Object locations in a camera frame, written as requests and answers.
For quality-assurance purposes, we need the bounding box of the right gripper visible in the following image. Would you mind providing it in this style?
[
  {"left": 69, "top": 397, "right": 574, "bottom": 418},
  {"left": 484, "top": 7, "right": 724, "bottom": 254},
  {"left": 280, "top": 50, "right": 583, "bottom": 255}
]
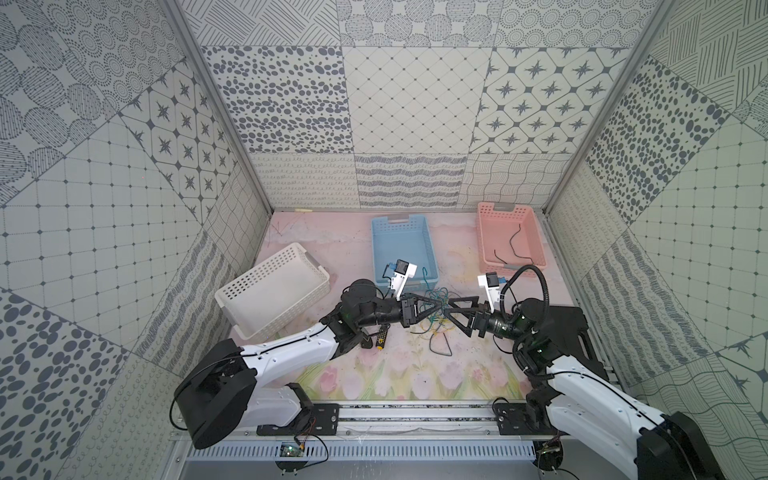
[{"left": 444, "top": 296, "right": 531, "bottom": 346}]

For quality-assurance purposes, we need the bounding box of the black cable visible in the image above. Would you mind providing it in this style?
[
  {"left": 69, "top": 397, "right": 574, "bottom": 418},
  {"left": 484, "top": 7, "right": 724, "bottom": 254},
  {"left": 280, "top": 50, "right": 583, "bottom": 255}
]
[{"left": 491, "top": 223, "right": 535, "bottom": 268}]

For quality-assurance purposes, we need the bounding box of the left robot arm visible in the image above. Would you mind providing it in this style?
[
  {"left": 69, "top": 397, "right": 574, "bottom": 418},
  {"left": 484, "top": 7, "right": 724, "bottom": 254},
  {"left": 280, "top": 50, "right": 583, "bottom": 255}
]
[{"left": 170, "top": 279, "right": 441, "bottom": 449}]

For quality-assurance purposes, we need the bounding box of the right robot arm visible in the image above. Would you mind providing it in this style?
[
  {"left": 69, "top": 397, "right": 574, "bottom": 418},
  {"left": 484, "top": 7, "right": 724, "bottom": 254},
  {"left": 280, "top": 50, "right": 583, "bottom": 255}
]
[{"left": 444, "top": 297, "right": 724, "bottom": 479}]

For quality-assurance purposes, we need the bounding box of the blue perforated basket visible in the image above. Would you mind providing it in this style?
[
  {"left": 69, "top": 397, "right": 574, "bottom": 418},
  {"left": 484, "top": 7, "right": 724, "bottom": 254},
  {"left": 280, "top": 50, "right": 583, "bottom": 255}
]
[{"left": 371, "top": 214, "right": 439, "bottom": 293}]

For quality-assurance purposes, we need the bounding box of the pink perforated basket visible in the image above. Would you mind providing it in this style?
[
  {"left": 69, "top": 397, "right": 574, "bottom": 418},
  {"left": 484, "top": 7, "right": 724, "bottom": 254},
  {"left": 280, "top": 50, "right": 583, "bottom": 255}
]
[{"left": 476, "top": 201, "right": 547, "bottom": 277}]

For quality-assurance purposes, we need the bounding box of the white perforated basket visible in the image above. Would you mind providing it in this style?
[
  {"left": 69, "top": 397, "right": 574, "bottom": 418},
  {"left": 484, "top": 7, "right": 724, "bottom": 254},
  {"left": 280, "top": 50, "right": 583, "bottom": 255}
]
[{"left": 215, "top": 242, "right": 330, "bottom": 342}]

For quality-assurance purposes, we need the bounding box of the right circuit board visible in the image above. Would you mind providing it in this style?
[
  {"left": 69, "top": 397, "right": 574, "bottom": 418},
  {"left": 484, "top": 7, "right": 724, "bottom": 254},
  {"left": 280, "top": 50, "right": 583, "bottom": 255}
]
[{"left": 533, "top": 440, "right": 564, "bottom": 472}]

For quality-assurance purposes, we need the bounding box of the circuit board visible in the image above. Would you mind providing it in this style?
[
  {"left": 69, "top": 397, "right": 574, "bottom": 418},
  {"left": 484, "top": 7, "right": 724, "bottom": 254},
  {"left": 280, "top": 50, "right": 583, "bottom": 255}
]
[
  {"left": 533, "top": 440, "right": 564, "bottom": 472},
  {"left": 279, "top": 442, "right": 304, "bottom": 458}
]

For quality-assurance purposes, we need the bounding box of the left circuit board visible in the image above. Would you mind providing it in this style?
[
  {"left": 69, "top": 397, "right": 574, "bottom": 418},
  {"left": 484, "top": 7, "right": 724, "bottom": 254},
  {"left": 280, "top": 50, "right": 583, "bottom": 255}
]
[{"left": 279, "top": 442, "right": 304, "bottom": 458}]

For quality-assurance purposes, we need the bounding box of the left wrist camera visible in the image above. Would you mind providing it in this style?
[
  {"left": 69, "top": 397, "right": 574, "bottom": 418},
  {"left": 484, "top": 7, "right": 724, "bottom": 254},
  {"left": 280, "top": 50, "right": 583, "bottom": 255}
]
[{"left": 382, "top": 259, "right": 417, "bottom": 300}]

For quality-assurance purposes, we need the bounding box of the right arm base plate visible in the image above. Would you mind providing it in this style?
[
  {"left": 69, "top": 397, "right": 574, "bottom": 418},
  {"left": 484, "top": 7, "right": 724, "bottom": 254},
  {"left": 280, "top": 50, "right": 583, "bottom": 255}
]
[{"left": 491, "top": 398, "right": 566, "bottom": 437}]

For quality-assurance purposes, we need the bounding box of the aluminium rail frame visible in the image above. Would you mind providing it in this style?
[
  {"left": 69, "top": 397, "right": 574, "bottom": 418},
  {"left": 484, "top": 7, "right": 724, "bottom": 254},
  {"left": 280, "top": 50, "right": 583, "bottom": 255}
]
[{"left": 170, "top": 398, "right": 601, "bottom": 442}]

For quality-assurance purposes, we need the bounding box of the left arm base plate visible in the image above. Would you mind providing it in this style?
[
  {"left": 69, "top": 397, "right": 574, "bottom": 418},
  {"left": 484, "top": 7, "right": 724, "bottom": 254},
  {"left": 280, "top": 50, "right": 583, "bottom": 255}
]
[{"left": 256, "top": 403, "right": 340, "bottom": 437}]

